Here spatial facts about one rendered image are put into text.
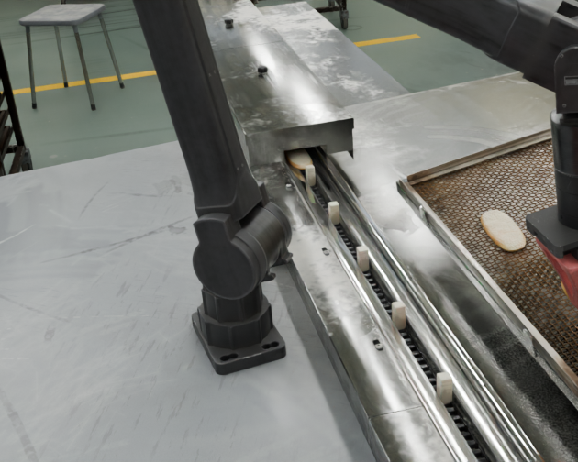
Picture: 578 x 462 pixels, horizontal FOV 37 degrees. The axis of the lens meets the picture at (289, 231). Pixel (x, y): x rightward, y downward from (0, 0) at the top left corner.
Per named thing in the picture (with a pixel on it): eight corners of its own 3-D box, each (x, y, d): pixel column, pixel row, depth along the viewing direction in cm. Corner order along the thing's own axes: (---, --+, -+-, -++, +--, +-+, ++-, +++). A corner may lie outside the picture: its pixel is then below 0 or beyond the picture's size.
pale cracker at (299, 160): (281, 149, 147) (280, 143, 147) (302, 146, 148) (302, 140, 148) (294, 171, 139) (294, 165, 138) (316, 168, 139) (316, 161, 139)
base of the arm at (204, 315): (191, 323, 107) (217, 377, 97) (183, 268, 104) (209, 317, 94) (256, 305, 110) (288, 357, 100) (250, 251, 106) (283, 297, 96)
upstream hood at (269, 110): (171, 9, 248) (166, -21, 244) (231, 1, 251) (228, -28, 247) (249, 176, 139) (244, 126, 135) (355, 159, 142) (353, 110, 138)
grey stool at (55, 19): (125, 87, 463) (111, 2, 442) (94, 111, 433) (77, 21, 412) (65, 86, 473) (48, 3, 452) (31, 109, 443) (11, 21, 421)
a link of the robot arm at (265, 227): (226, 275, 104) (205, 298, 100) (216, 200, 99) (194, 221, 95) (295, 287, 100) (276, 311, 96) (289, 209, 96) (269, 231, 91)
